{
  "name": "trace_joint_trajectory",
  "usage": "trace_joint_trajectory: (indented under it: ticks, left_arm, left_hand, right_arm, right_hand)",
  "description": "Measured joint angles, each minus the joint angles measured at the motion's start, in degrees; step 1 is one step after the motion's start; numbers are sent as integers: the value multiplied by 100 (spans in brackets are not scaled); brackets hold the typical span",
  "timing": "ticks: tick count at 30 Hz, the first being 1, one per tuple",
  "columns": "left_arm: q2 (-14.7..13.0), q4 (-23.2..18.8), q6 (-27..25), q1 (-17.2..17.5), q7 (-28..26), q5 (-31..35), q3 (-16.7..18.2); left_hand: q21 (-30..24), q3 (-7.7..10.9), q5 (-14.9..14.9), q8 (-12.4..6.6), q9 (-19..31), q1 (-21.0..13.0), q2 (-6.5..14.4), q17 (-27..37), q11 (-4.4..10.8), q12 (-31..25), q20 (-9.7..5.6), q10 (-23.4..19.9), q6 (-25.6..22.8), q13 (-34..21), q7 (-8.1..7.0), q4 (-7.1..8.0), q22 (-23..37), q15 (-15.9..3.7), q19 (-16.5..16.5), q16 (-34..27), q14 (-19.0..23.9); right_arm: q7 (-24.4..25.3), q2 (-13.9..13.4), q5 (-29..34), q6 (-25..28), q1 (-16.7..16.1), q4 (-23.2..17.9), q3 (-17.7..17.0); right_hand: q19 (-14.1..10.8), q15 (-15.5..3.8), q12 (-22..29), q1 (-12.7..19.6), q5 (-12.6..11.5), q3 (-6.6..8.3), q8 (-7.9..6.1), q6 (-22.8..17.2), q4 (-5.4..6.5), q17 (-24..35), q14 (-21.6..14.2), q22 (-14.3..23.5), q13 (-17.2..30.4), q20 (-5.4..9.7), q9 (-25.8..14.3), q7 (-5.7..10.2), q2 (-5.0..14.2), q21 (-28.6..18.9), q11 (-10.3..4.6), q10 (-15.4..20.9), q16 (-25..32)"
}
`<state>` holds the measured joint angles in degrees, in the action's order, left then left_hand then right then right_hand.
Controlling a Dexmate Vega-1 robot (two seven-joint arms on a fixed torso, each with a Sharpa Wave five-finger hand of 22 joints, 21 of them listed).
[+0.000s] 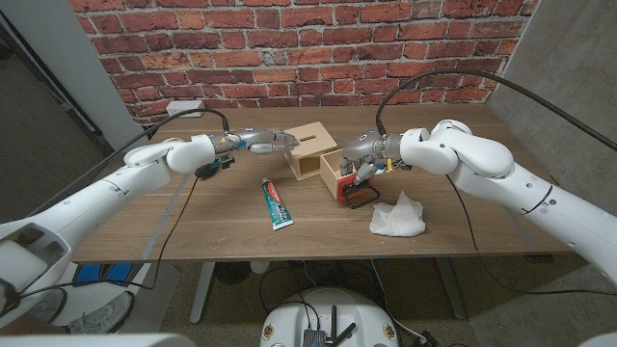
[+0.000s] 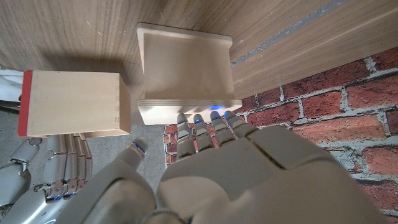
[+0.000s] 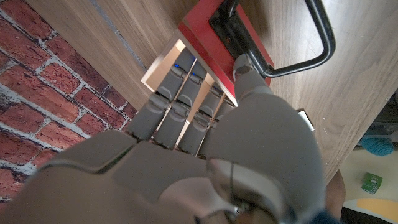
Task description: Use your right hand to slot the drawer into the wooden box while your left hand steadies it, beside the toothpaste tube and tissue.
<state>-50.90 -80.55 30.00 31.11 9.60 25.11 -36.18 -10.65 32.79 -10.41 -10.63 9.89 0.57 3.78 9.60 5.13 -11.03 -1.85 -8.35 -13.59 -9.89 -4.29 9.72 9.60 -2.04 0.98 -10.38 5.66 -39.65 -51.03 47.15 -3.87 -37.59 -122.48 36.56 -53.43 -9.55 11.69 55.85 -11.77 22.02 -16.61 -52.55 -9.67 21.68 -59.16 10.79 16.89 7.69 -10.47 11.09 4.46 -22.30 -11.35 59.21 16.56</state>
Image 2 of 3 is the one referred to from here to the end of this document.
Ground wooden drawer with red front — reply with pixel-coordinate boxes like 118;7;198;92
17;70;132;138

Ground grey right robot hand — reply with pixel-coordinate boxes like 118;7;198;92
0;133;94;224

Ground printed brick wall backdrop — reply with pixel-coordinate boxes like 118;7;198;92
163;46;398;224

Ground white crumpled tissue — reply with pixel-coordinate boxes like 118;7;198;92
0;68;25;103

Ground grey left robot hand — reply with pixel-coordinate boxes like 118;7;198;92
52;110;388;224

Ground wooden box with slot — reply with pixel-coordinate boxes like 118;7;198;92
136;22;243;126

